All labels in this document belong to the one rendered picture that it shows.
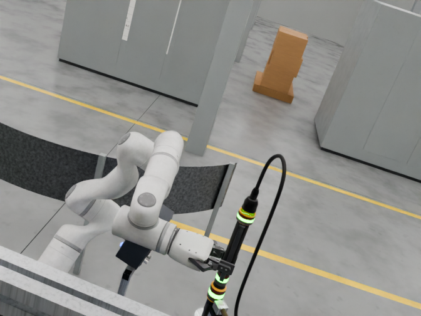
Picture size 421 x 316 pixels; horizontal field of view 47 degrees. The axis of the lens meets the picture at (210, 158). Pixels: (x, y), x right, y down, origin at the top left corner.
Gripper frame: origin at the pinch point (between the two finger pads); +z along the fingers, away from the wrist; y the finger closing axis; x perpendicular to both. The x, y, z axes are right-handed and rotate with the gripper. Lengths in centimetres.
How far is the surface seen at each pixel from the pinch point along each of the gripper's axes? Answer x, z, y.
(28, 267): 40, -20, 71
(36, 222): -165, -146, -194
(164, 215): -42, -31, -75
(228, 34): -17, -77, -427
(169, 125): -166, -125, -486
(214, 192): -94, -22, -215
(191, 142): -152, -81, -426
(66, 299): 40, -14, 73
